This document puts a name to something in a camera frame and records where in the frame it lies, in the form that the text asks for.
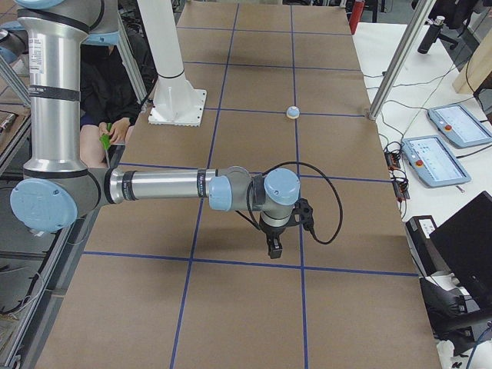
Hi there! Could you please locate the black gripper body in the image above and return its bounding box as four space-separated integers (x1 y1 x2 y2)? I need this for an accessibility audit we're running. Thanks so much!
260 221 287 244

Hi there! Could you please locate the blue call bell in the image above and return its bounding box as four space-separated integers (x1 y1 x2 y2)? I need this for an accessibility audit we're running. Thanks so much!
285 106 300 119

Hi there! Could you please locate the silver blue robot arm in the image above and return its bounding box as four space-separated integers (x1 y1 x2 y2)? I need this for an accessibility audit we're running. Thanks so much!
10 1 301 258

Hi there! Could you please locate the black box with label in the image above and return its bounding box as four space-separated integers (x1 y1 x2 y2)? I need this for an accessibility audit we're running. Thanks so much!
405 215 449 276

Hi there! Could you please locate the near blue teach pendant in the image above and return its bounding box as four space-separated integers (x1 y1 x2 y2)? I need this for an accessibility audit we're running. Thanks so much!
401 135 471 188

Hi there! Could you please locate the blue teach pendant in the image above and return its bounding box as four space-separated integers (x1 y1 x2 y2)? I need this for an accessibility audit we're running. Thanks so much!
427 104 491 148
401 135 471 188

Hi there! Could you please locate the black laptop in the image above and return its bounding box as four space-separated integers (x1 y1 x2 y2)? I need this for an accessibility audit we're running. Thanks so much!
430 191 491 308

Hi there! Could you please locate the seated person in black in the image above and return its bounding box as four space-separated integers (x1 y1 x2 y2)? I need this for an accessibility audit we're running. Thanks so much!
80 45 140 168

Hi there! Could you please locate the far blue teach pendant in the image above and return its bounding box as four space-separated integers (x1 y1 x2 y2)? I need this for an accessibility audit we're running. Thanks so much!
427 104 491 148

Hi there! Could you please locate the red cylinder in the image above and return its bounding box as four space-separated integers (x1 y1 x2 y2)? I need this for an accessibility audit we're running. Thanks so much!
349 0 365 35

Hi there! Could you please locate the black cylinder bottle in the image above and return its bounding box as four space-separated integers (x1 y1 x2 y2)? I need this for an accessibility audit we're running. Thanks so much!
417 15 445 54

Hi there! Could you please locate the wooden board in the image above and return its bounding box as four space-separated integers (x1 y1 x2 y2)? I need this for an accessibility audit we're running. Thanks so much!
452 31 491 94

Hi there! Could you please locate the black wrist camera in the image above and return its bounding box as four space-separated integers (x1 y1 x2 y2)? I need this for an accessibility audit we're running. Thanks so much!
291 198 314 232

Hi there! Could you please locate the black camera cable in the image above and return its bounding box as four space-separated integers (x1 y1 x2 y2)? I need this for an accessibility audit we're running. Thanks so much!
245 161 344 245

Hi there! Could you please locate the white pedestal column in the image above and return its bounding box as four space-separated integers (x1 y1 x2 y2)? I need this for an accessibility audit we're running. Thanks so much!
138 0 207 127

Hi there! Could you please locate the green handled tool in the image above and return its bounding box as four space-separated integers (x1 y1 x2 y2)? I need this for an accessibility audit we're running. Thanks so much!
100 133 111 168

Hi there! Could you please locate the aluminium frame post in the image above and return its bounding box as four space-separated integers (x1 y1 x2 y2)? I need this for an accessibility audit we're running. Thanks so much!
367 0 436 121

